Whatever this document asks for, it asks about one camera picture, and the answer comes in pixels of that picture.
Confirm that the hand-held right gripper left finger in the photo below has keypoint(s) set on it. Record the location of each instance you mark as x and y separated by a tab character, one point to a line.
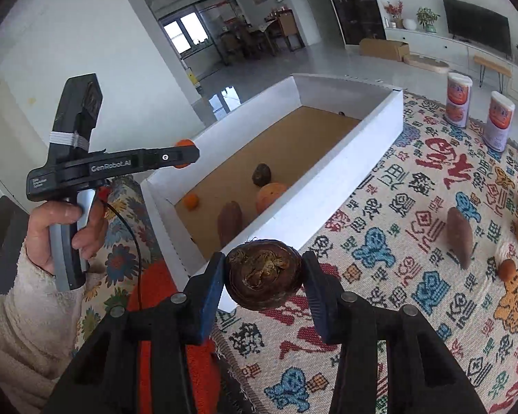
209	297

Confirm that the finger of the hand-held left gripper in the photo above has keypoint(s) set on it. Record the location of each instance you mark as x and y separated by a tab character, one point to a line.
168	157

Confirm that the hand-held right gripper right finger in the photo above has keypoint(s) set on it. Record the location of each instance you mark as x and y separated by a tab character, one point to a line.
317	297

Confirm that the small orange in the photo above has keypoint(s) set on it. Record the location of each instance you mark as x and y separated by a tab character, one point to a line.
184	142
191	201

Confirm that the dark brown round fruit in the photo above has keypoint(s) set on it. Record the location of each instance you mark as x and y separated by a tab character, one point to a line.
262	174
263	276

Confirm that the large purple sweet potato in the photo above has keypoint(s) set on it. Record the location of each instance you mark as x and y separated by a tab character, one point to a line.
229	222

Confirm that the large red-orange round fruit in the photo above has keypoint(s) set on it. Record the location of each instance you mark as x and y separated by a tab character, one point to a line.
268	196

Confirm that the white shallow box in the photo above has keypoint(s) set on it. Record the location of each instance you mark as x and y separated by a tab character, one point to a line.
349	168

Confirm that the person's left forearm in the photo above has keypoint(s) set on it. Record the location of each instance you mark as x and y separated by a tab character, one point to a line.
17	332

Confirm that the person's left hand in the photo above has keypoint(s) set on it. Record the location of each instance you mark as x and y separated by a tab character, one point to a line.
47	224

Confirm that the orange-red fuzzy garment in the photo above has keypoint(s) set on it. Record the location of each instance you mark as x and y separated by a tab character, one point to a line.
164	284

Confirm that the printed woven tablecloth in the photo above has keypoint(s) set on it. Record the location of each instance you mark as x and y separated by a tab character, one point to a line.
393	246

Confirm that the floral cloth cover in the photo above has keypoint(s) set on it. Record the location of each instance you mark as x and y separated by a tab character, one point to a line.
116	258

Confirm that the dining room window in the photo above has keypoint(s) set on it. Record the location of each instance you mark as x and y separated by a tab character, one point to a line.
185	30

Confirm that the wooden dining table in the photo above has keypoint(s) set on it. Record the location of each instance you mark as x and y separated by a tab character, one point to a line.
257	31

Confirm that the small purple sweet potato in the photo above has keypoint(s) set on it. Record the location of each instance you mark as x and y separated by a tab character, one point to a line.
459	235

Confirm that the small brown round fruit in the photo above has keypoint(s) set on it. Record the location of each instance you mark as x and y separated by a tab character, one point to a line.
507	269

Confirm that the brown cardboard box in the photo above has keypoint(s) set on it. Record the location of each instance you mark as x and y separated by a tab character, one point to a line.
382	47

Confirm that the dark glass cabinet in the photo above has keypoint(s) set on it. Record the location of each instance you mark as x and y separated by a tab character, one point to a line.
352	0

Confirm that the pink and white can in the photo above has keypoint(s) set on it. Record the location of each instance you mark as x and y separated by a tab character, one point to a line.
459	99
500	120

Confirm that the beige scratcher pad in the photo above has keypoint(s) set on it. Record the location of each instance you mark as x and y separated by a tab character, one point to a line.
427	62

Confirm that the red flowers in vase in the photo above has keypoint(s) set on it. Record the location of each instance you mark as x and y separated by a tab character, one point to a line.
395	11

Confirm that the white globe lamp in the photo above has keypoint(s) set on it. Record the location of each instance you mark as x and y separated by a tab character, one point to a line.
410	23

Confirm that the white television cabinet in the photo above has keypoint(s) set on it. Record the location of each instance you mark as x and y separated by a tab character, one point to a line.
453	49

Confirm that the wooden bench with hairpin legs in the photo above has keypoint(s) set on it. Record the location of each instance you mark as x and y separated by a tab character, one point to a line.
492	61

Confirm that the green potted plant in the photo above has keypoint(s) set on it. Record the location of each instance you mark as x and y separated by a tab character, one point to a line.
427	17

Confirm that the black television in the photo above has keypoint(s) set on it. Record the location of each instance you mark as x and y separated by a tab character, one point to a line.
479	26

